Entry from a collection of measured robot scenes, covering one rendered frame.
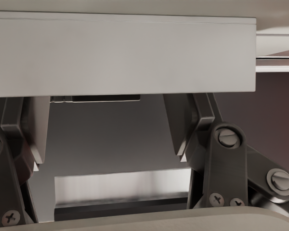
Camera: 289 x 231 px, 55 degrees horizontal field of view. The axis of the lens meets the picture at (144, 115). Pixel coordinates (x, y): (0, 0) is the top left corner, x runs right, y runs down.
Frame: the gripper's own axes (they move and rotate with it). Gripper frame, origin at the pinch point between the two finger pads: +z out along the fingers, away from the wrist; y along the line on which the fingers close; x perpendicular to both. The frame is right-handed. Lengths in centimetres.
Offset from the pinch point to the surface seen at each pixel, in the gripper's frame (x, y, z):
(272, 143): -54, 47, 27
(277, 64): -21.6, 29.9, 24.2
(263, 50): -0.7, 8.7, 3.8
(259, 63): -21.5, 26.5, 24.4
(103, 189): -10.7, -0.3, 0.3
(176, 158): -56, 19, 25
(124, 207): -10.8, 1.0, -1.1
